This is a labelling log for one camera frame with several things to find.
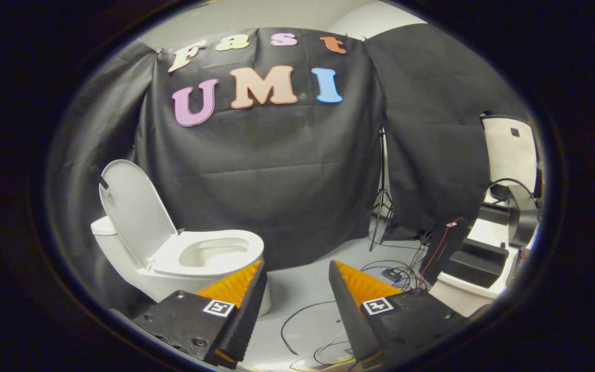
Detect red cable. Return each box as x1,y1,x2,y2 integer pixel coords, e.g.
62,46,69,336
420,216,464,280

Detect black tripod stand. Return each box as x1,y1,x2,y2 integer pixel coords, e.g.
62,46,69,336
369,127,394,253

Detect white toilet seat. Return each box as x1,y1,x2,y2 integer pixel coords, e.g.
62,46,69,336
150,230,265,277

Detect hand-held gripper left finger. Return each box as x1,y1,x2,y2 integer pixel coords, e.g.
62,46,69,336
132,260,268,370

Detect large black box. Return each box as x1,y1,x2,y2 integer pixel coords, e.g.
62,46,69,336
441,237,510,289

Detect tangle of floor cables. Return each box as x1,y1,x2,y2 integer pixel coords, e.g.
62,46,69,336
280,226,433,370

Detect white panel with black edge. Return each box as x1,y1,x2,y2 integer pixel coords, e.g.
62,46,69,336
480,114,539,196

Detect white table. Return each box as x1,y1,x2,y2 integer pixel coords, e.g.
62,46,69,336
428,190,537,317

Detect grey curved band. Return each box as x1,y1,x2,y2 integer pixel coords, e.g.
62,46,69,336
488,179,539,248

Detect black backdrop cloth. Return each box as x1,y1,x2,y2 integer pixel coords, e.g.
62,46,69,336
364,23,531,241
134,28,386,272
46,41,160,317

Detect white toilet lid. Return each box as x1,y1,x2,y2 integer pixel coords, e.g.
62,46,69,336
98,159,180,270

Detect white ceramic toilet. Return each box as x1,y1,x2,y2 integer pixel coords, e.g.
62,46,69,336
90,216,273,317

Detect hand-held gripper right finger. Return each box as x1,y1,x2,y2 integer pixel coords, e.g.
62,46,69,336
328,260,467,369

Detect black leaning panel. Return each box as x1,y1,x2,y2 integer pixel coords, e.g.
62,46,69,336
421,219,477,286

